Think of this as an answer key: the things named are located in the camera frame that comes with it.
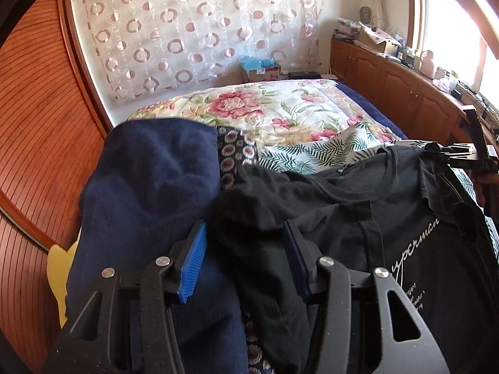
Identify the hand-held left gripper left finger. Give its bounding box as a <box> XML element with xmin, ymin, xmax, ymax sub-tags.
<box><xmin>39</xmin><ymin>219</ymin><xmax>209</xmax><ymax>374</ymax></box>

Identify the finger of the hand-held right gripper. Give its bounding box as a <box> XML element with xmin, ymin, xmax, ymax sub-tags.
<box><xmin>423</xmin><ymin>143</ymin><xmax>453</xmax><ymax>164</ymax></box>

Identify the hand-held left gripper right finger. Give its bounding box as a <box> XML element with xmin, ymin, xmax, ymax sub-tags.
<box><xmin>281</xmin><ymin>220</ymin><xmax>455</xmax><ymax>374</ymax></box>

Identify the black t-shirt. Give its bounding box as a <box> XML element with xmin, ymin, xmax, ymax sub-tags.
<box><xmin>211</xmin><ymin>142</ymin><xmax>497</xmax><ymax>374</ymax></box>

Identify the person's right hand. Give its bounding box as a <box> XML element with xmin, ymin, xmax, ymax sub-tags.
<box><xmin>477</xmin><ymin>173</ymin><xmax>499</xmax><ymax>208</ymax></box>

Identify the navy blue bed sheet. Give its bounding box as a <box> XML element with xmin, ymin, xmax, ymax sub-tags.
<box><xmin>334</xmin><ymin>83</ymin><xmax>410</xmax><ymax>141</ymax></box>

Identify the long wooden cabinet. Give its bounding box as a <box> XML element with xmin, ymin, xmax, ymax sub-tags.
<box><xmin>329</xmin><ymin>37</ymin><xmax>499</xmax><ymax>152</ymax></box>

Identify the navy blue cloth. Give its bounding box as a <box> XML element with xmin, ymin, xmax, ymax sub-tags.
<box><xmin>64</xmin><ymin>119</ymin><xmax>250</xmax><ymax>374</ymax></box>

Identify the pale pink bottle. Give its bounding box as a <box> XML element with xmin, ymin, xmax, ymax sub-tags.
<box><xmin>419</xmin><ymin>50</ymin><xmax>438</xmax><ymax>77</ymax></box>

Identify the dark medallion print cloth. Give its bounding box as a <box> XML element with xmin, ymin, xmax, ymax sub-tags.
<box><xmin>216</xmin><ymin>126</ymin><xmax>274</xmax><ymax>374</ymax></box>

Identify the open cardboard box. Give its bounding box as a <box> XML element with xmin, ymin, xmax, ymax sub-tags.
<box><xmin>356</xmin><ymin>21</ymin><xmax>402</xmax><ymax>55</ymax></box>

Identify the yellow cloth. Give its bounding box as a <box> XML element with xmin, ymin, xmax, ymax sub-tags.
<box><xmin>46</xmin><ymin>242</ymin><xmax>81</xmax><ymax>328</ymax></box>

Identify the window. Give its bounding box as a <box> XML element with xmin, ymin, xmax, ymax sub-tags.
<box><xmin>412</xmin><ymin>0</ymin><xmax>499</xmax><ymax>107</ymax></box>

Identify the stack of books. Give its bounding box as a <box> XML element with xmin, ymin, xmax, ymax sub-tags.
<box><xmin>333</xmin><ymin>17</ymin><xmax>361</xmax><ymax>42</ymax></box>

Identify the black flat box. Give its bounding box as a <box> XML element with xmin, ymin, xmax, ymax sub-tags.
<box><xmin>288</xmin><ymin>70</ymin><xmax>322</xmax><ymax>81</ymax></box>

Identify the floral and fern print quilt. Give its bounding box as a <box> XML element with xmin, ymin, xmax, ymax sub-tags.
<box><xmin>127</xmin><ymin>79</ymin><xmax>499</xmax><ymax>269</ymax></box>

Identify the small cardboard box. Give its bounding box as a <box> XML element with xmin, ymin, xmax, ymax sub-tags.
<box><xmin>244</xmin><ymin>66</ymin><xmax>281</xmax><ymax>84</ymax></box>

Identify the wooden wardrobe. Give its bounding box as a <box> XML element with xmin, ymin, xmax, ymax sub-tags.
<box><xmin>0</xmin><ymin>0</ymin><xmax>114</xmax><ymax>374</ymax></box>

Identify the circle pattern curtain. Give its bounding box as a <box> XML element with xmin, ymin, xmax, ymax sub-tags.
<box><xmin>69</xmin><ymin>0</ymin><xmax>329</xmax><ymax>103</ymax></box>

